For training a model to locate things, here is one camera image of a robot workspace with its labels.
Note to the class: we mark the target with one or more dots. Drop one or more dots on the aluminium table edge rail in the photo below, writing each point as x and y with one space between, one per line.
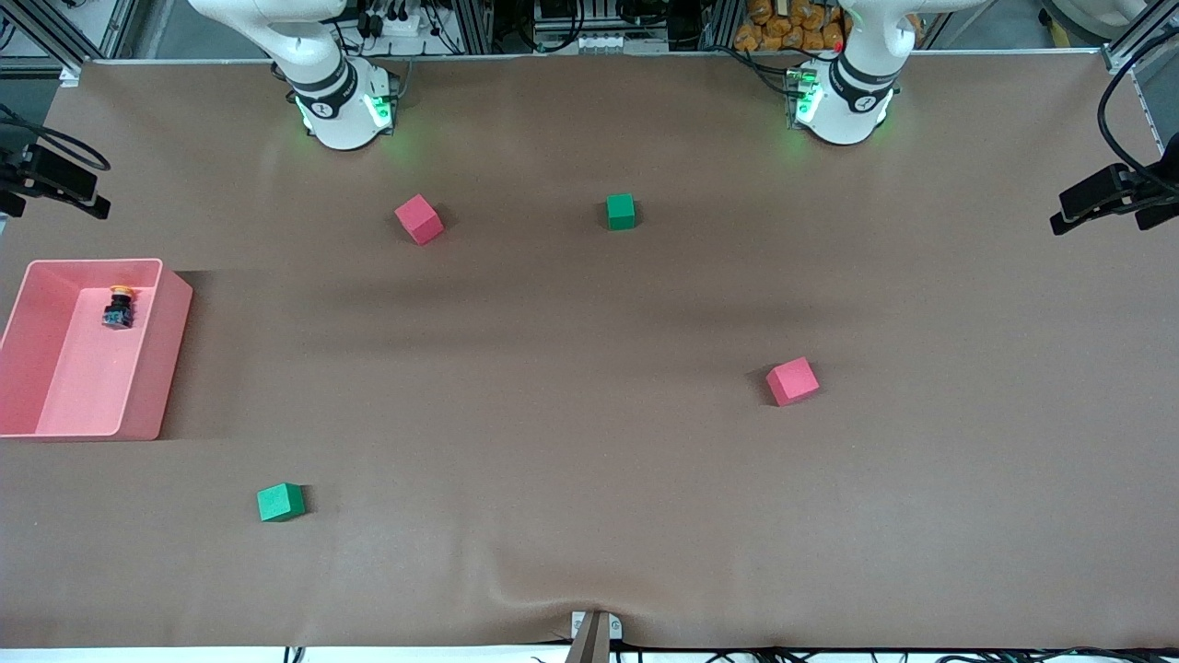
1145 97

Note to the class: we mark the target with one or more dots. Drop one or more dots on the pile of orange items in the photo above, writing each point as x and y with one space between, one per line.
783 37

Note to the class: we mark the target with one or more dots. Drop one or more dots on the white power strip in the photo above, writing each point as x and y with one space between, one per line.
401 26

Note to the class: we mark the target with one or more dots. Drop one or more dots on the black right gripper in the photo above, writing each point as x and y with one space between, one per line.
46 173

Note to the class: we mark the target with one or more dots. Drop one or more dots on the brown table cloth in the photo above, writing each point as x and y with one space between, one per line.
589 460

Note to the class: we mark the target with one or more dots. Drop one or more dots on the aluminium frame post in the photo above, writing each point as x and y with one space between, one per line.
720 23
475 26

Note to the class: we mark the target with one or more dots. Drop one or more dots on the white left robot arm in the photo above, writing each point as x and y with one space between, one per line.
847 115

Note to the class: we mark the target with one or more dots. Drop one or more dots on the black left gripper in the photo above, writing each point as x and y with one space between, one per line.
1108 187

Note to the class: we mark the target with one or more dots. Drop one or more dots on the green foam cube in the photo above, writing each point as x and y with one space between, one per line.
280 503
621 212

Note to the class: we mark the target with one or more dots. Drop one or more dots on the orange-capped black push button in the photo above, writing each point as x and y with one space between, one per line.
118 311

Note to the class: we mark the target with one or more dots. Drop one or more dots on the grey metal mount bracket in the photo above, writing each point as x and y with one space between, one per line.
597 645

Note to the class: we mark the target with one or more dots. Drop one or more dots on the pink plastic bin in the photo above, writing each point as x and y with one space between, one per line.
92 368

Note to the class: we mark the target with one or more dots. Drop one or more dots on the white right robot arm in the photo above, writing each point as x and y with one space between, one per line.
341 120

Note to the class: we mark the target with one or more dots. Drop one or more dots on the aluminium frame corner profile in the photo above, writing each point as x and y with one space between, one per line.
1138 41

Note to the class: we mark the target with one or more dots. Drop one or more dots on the pink foam cube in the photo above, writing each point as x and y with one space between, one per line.
792 381
419 219

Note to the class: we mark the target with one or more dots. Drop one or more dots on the white rounded machine housing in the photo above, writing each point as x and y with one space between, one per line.
1096 7

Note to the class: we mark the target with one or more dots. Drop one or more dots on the aluminium frame diagonal profile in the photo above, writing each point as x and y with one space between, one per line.
46 37

